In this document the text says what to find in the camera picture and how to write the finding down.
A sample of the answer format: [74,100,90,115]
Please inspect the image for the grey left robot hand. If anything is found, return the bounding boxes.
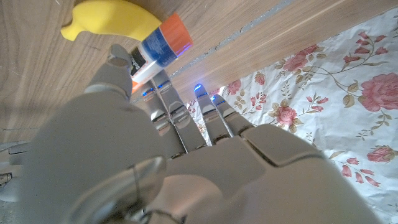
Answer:
[18,43,383,224]

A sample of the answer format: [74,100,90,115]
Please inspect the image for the glue stick with blue label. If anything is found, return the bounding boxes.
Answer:
[129,11,194,94]

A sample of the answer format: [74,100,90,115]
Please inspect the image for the yellow toy banana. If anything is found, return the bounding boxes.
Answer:
[60,0,163,42]

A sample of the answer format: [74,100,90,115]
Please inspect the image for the floral curtain backdrop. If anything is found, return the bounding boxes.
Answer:
[186,7,398,224]

